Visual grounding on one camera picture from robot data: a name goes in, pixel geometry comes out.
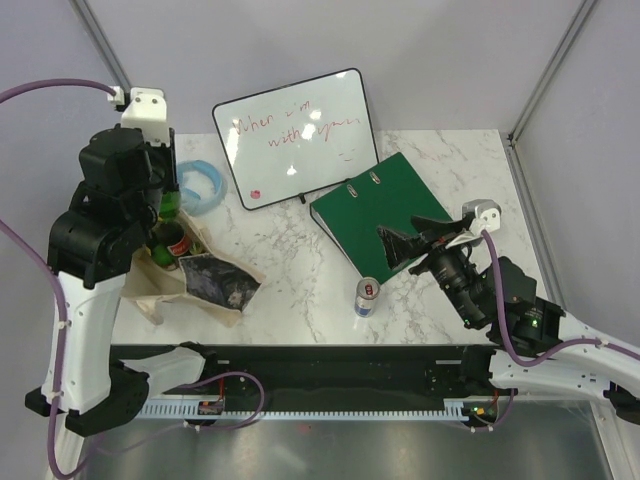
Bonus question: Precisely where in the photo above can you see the aluminium frame post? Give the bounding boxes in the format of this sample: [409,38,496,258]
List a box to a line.
[69,0,132,90]
[504,0,600,149]

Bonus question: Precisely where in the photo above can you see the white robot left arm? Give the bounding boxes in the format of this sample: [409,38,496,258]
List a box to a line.
[25,125,220,437]

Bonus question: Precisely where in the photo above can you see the small white whiteboard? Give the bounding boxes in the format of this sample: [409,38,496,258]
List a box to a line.
[212,68,379,211]

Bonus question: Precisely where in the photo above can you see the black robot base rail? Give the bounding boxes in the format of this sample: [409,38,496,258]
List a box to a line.
[112,342,556,414]

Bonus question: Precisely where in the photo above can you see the green Perrier bottle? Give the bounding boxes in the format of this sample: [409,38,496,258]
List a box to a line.
[189,240,205,255]
[158,190,181,223]
[148,243,177,271]

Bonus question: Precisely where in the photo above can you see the white slotted cable duct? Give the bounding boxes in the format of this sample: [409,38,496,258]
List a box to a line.
[135,396,469,422]

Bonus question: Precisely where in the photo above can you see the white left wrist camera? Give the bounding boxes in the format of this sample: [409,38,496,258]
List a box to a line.
[107,86,170,147]

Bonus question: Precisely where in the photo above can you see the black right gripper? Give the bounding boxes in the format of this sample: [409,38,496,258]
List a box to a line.
[373,215,481,327]

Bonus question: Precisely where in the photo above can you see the beige canvas tote bag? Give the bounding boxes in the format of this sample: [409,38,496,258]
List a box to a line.
[122,211,265,326]

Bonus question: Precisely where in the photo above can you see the green ring binder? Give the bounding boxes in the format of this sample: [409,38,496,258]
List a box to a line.
[310,153,451,284]

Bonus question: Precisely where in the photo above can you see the left aluminium frame post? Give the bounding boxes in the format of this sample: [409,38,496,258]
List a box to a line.
[69,0,132,90]

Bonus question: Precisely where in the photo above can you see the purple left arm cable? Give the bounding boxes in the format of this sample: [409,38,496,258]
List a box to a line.
[0,78,124,479]

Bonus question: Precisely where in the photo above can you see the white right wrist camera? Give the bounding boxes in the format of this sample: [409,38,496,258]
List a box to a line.
[446,199,502,249]

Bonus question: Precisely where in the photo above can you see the cola bottle red cap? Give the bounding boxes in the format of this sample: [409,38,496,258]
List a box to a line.
[155,221,192,258]

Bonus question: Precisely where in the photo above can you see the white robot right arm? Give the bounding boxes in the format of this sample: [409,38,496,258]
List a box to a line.
[377,202,639,424]

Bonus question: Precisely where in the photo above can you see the right aluminium frame post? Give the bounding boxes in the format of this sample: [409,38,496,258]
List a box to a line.
[504,0,600,149]

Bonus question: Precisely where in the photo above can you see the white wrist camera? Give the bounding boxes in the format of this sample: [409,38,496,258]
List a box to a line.
[107,86,170,147]
[446,199,502,249]

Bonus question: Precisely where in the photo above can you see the silver blue energy drink can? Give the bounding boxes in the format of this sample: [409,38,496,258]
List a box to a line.
[354,277,380,317]

